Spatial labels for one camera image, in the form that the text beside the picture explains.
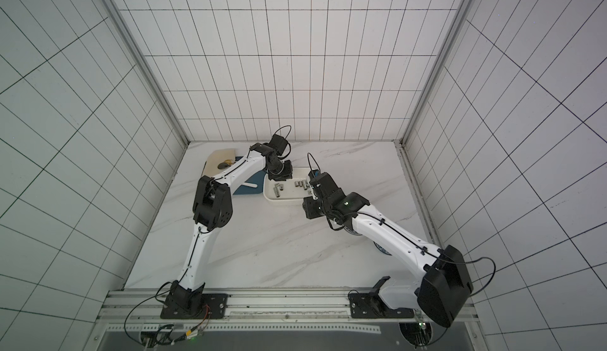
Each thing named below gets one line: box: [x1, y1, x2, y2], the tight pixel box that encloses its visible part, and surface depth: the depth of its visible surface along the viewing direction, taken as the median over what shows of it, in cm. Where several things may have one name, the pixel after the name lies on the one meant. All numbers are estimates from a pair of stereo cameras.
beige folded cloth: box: [202, 148, 236, 178], surface depth 113 cm
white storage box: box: [263, 167, 313, 206], surface depth 102 cm
